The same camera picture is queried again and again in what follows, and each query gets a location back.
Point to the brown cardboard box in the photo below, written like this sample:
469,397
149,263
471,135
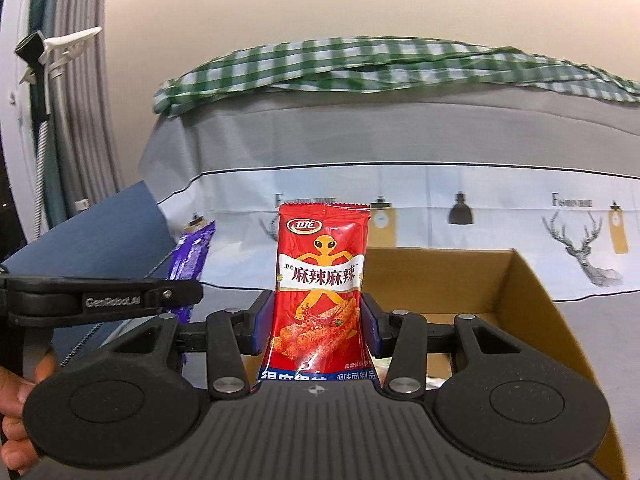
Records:
450,280

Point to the person's left hand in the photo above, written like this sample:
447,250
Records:
12,395

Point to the purple snack packet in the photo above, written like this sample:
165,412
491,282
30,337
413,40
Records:
192,255

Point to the white clip on curtain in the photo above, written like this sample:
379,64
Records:
65,42

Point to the blue cushion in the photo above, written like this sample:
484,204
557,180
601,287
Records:
100,230

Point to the green checked cloth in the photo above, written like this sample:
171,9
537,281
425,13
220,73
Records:
350,67

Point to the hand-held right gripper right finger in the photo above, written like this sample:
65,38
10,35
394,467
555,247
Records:
370,325

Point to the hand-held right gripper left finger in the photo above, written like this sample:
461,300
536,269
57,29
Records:
260,325

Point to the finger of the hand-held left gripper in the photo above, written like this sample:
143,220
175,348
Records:
180,294

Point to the red spicy snack packet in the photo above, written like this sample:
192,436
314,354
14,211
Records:
320,280

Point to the grey striped curtain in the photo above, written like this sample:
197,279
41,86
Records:
80,110

